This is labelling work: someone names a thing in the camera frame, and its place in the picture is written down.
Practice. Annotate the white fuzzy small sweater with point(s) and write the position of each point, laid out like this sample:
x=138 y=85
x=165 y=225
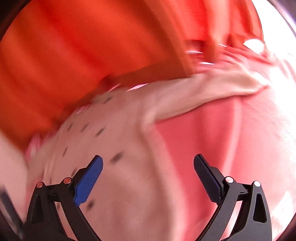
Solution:
x=138 y=195

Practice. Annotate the orange curtain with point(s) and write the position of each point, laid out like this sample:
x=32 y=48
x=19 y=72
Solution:
x=56 y=55

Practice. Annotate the pink floral bed blanket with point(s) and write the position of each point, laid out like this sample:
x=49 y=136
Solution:
x=249 y=137

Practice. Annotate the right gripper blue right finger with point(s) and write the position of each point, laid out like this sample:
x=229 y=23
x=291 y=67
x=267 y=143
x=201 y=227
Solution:
x=253 y=221

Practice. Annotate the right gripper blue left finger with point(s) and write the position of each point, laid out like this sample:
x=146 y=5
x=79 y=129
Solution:
x=43 y=221

